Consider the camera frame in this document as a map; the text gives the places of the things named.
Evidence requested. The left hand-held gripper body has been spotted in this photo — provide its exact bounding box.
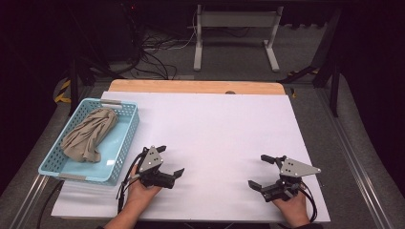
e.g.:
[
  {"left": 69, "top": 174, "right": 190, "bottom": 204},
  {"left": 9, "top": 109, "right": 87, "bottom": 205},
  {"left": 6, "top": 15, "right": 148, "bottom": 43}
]
[{"left": 136, "top": 145, "right": 177, "bottom": 190}]

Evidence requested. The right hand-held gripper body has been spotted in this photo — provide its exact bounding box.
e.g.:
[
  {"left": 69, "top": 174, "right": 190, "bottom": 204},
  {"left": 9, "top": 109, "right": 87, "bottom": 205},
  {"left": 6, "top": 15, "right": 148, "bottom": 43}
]
[{"left": 260, "top": 156, "right": 322, "bottom": 203}]

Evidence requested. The person's left hand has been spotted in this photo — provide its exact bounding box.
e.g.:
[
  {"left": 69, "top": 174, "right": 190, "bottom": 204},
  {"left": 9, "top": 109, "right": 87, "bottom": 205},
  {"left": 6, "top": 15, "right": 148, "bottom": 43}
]
[{"left": 124, "top": 164, "right": 163, "bottom": 209}]

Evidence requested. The person's right hand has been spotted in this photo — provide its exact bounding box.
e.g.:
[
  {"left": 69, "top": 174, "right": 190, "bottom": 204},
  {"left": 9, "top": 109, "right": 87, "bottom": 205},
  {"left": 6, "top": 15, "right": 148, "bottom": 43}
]
[{"left": 271, "top": 190, "right": 311, "bottom": 229}]

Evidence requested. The light blue plastic basket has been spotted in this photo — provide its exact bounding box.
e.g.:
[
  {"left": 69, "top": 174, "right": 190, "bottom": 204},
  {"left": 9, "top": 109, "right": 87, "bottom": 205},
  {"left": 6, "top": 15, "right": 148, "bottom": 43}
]
[{"left": 37, "top": 97, "right": 140, "bottom": 187}]

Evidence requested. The white table sheet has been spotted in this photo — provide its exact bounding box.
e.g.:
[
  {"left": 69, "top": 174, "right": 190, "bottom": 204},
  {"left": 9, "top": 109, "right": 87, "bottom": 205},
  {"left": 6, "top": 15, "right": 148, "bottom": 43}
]
[{"left": 51, "top": 91, "right": 331, "bottom": 223}]

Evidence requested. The wooden table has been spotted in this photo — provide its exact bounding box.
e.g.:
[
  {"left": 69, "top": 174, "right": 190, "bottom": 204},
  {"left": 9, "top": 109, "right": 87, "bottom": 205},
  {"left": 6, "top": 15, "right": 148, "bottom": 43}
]
[{"left": 108, "top": 78, "right": 287, "bottom": 96}]

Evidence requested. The beige cloth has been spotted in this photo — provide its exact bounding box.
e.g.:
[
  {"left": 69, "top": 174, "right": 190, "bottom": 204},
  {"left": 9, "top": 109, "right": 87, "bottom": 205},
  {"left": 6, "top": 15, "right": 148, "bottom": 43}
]
[{"left": 59, "top": 107, "right": 119, "bottom": 164}]

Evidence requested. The black metal stand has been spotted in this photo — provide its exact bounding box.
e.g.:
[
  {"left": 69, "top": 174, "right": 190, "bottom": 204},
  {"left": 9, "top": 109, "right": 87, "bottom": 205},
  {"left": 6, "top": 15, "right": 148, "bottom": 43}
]
[
  {"left": 67, "top": 6, "right": 111, "bottom": 117},
  {"left": 279, "top": 6, "right": 343, "bottom": 118}
]

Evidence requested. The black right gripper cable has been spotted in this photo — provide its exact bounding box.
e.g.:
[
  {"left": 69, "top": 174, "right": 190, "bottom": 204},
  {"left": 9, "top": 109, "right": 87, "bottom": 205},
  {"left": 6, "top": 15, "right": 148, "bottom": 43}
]
[{"left": 297, "top": 180, "right": 319, "bottom": 224}]

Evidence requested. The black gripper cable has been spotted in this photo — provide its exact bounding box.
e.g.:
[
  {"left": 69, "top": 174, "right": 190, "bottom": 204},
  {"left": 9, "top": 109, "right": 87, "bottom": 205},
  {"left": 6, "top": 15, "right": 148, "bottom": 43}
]
[
  {"left": 116, "top": 146, "right": 149, "bottom": 215},
  {"left": 297, "top": 180, "right": 319, "bottom": 224}
]

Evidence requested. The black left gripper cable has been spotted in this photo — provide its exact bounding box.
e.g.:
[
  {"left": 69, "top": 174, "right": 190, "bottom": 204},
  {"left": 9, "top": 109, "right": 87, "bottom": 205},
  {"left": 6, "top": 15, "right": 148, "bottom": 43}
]
[{"left": 116, "top": 146, "right": 149, "bottom": 215}]

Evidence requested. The aluminium floor rail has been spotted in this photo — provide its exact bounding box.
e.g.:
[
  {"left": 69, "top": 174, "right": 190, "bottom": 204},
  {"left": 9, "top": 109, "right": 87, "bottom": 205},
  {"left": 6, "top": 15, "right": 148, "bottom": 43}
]
[
  {"left": 9, "top": 174, "right": 51, "bottom": 229},
  {"left": 316, "top": 87, "right": 397, "bottom": 229}
]

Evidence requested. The tangle of black floor cables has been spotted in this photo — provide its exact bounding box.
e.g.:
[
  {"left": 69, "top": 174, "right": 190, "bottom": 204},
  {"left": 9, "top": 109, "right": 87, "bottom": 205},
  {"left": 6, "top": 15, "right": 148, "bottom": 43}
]
[{"left": 118, "top": 2, "right": 198, "bottom": 81}]

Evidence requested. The black floor cable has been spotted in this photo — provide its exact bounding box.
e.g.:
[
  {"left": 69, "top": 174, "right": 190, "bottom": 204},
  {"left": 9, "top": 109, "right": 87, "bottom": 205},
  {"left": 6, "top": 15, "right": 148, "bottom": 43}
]
[{"left": 35, "top": 179, "right": 65, "bottom": 229}]

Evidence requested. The white metal desk frame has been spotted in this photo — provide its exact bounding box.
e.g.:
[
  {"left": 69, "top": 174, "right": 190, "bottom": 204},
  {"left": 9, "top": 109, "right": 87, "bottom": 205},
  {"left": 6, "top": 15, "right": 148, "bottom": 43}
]
[{"left": 192, "top": 4, "right": 285, "bottom": 73}]

